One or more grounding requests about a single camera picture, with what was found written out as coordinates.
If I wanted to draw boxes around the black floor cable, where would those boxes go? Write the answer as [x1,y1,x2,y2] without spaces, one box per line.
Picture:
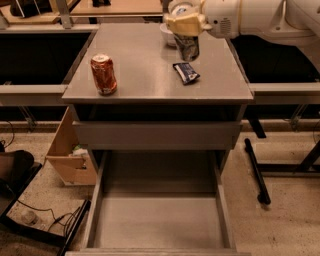
[16,199,83,236]

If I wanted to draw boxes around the dark blue snack packet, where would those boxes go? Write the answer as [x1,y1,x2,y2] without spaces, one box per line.
[173,63,200,85]

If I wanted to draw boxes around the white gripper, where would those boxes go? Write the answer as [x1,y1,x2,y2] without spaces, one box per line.
[164,0,241,39]

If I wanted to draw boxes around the brown cardboard box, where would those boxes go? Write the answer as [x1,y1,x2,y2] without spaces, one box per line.
[46,108,96,185]

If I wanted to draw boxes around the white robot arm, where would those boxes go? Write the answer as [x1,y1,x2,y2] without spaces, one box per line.
[164,0,320,69]

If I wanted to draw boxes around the dark bag on left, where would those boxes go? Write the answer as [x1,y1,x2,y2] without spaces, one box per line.
[0,150,34,194]

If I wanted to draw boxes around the open grey middle drawer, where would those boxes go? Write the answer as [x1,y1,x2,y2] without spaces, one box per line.
[65,151,251,256]

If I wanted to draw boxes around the grey drawer cabinet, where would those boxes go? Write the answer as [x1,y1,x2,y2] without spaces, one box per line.
[61,22,255,256]

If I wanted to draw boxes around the closed grey top drawer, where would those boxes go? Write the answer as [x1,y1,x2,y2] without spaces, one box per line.
[73,121,241,150]

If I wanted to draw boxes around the orange soda can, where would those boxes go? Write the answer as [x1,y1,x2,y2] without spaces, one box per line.
[90,53,117,95]

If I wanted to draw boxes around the silver redbull can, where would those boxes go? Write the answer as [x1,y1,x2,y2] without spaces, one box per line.
[174,34,199,62]

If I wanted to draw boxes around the white ceramic bowl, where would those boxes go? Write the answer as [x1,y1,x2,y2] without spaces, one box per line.
[160,23,176,47]

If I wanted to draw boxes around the black metal frame leg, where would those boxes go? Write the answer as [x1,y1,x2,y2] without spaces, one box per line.
[244,138,271,205]

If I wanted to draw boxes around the black tray frame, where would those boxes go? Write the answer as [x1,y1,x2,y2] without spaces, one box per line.
[0,163,91,256]

